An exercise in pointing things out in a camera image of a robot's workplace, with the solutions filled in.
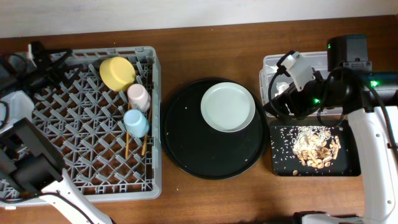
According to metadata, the black rectangular tray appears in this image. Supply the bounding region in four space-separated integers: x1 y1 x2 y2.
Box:
270 120 361 177

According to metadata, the yellow bowl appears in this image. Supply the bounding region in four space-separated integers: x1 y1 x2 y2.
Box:
99 57 136 91

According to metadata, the clear plastic waste bin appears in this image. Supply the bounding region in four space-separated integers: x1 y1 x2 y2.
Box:
259 51 329 106

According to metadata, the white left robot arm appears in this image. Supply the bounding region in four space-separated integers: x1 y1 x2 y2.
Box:
1 41 113 223

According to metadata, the grey plastic dishwasher rack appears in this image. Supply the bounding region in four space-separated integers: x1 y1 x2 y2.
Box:
0 46 162 208

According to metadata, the food scraps pile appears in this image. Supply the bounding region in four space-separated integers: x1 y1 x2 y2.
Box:
292 126 341 169

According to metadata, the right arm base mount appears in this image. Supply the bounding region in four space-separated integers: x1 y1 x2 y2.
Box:
292 211 364 224

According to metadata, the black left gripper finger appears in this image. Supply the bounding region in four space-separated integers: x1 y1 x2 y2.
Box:
37 42 73 71
54 64 83 89

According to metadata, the white tissue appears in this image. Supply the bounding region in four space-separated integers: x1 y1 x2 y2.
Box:
275 82 289 96

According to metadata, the pink plastic cup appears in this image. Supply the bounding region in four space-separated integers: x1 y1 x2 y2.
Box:
127 83 151 112

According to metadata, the wooden chopstick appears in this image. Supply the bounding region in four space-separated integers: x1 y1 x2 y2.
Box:
141 108 152 156
125 103 131 160

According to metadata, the round black tray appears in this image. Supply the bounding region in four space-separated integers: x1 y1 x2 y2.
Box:
160 78 269 180

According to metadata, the grey-white round plate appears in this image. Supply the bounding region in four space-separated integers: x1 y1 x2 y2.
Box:
200 82 256 133

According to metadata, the blue plastic cup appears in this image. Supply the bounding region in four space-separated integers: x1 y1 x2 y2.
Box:
123 109 150 138

